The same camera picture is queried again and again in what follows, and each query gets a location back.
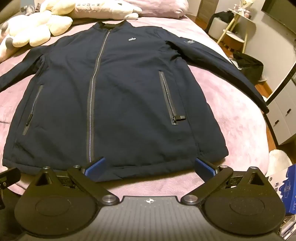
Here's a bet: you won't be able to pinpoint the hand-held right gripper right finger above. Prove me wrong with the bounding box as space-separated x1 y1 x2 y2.
180 158 270 207

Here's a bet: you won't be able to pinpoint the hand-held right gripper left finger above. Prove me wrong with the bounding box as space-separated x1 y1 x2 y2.
30 157 118 207

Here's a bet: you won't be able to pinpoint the navy zip jacket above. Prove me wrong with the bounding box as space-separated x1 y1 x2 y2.
0 20 270 175

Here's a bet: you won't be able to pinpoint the white fluffy cloth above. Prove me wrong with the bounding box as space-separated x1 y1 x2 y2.
269 149 293 174

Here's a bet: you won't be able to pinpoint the blue printed box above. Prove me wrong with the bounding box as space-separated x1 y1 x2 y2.
268 163 296 216

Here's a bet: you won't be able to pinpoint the white drawer cabinet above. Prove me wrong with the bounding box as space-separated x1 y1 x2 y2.
263 67 296 146

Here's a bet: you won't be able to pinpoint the black bag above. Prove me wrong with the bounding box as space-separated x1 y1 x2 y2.
231 52 264 84

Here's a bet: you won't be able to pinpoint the white plush toy grey patches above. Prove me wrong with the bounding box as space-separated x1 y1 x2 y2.
0 22 15 63

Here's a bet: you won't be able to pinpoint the white round stool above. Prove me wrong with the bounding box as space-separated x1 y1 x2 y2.
211 17 234 42

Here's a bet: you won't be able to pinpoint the cream plush flower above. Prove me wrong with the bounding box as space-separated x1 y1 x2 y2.
9 10 73 48

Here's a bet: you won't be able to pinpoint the black clothing on stool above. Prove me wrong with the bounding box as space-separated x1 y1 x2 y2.
209 10 235 26

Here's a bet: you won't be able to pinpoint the pink plush bunny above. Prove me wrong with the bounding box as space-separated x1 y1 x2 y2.
40 0 144 22

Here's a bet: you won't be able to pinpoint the side table yellow legs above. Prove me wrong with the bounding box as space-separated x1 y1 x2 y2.
217 5 257 55

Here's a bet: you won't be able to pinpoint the flower bouquet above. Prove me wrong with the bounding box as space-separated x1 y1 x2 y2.
228 0 253 19

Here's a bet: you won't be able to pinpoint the purple pillow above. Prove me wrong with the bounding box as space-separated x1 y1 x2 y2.
125 0 189 19

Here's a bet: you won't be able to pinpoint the dark wall screen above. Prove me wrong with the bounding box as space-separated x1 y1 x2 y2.
261 0 296 24

